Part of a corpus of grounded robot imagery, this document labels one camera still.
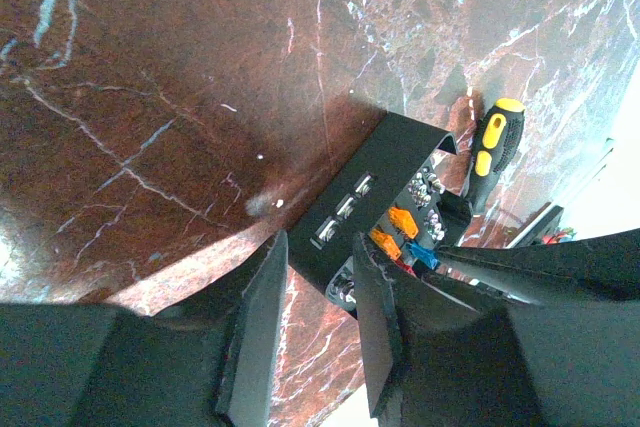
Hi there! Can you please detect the red blade fuse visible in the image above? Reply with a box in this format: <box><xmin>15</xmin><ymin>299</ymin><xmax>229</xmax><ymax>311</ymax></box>
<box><xmin>396</xmin><ymin>260</ymin><xmax>416</xmax><ymax>277</ymax></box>

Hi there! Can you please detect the yellow black handle screwdriver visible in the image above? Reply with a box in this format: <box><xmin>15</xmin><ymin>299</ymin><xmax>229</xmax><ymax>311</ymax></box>
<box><xmin>462</xmin><ymin>98</ymin><xmax>525</xmax><ymax>217</ymax></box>

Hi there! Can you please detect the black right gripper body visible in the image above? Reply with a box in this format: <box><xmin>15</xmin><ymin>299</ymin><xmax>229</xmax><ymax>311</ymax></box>
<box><xmin>507</xmin><ymin>203</ymin><xmax>565</xmax><ymax>247</ymax></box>

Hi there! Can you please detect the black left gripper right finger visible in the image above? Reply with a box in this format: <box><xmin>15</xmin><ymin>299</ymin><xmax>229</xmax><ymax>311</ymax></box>
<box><xmin>353</xmin><ymin>234</ymin><xmax>639</xmax><ymax>426</ymax></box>

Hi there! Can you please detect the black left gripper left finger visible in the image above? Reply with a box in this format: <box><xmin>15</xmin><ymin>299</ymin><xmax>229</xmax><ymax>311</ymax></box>
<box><xmin>1</xmin><ymin>231</ymin><xmax>288</xmax><ymax>426</ymax></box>

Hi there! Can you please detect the blue blade fuse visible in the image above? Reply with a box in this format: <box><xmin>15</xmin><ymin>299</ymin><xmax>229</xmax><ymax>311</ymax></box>
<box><xmin>408</xmin><ymin>242</ymin><xmax>440</xmax><ymax>271</ymax></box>

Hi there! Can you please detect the orange blade fuse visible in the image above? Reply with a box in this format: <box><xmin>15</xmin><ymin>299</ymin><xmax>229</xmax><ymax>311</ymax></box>
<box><xmin>388</xmin><ymin>206</ymin><xmax>419</xmax><ymax>239</ymax></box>
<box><xmin>370</xmin><ymin>228</ymin><xmax>402</xmax><ymax>261</ymax></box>

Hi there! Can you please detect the black fuse box base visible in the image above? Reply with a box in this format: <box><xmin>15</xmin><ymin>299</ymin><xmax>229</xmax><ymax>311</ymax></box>
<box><xmin>289</xmin><ymin>113</ymin><xmax>472</xmax><ymax>315</ymax></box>

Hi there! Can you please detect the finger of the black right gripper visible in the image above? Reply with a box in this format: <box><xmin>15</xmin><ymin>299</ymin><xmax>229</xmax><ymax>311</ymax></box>
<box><xmin>436</xmin><ymin>229</ymin><xmax>639</xmax><ymax>304</ymax></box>
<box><xmin>418</xmin><ymin>271</ymin><xmax>510</xmax><ymax>314</ymax></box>

